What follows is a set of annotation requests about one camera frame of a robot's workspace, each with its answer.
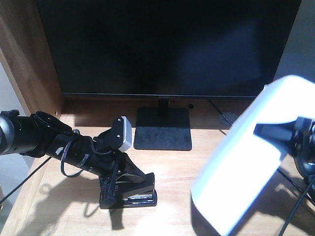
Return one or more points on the black stapler with orange button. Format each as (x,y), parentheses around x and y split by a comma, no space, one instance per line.
(135,195)

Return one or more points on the white paper sheet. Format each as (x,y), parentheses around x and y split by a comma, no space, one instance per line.
(243,163)

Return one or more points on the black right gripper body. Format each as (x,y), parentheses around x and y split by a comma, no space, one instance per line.
(304,146)

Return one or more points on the wooden desk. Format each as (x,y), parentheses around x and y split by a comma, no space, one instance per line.
(50,204)

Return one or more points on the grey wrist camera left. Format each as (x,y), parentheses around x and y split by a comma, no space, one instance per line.
(121,134)

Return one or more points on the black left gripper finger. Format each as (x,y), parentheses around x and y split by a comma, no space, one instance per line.
(107,183)
(127,171)

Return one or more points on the black computer monitor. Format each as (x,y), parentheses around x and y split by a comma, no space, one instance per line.
(164,49)

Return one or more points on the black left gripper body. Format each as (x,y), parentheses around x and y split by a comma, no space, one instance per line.
(79,153)

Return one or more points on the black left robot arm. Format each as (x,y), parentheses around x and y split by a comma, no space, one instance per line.
(30,135)

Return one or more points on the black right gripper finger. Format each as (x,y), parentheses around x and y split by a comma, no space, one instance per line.
(280,135)

